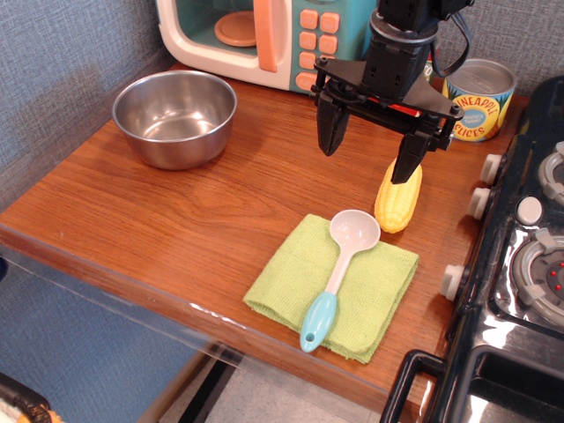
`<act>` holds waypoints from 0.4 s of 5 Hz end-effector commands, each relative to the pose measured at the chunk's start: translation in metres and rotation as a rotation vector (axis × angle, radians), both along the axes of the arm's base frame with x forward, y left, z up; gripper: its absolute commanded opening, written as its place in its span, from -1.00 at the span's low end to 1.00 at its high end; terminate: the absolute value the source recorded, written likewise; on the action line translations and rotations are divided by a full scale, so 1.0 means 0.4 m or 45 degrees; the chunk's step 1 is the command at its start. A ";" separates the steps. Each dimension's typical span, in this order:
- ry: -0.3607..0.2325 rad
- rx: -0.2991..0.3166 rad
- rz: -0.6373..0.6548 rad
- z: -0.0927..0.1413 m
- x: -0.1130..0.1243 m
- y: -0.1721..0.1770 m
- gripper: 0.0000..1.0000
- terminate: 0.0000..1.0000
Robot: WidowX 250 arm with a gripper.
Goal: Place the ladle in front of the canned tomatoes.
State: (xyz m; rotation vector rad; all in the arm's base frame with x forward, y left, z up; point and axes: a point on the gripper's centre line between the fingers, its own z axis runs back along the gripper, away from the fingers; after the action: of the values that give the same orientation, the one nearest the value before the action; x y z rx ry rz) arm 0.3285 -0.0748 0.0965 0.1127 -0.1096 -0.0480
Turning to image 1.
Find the grey spoon with blue handle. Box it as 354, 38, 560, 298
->
300, 209, 381, 353

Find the stainless steel pot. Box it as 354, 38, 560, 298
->
112, 70, 238, 171

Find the pineapple slices can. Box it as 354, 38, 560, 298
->
442, 59, 517, 142

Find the green folded cloth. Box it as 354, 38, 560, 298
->
242, 213, 420, 365

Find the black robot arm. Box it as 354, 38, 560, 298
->
311, 1, 471, 184

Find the toy microwave oven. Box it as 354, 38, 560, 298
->
156, 0, 377, 93

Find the black cable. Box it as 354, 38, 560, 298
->
429, 11, 472, 79

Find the black toy stove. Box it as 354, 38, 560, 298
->
382, 77, 563, 422

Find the yellow plastic corncob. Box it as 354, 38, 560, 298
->
374, 160, 423, 234

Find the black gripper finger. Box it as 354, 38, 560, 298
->
391, 131, 429, 184
316, 91, 350, 156

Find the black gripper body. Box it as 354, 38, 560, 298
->
311, 19, 463, 151

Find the tomato sauce can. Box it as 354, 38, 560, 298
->
423, 53, 435, 85

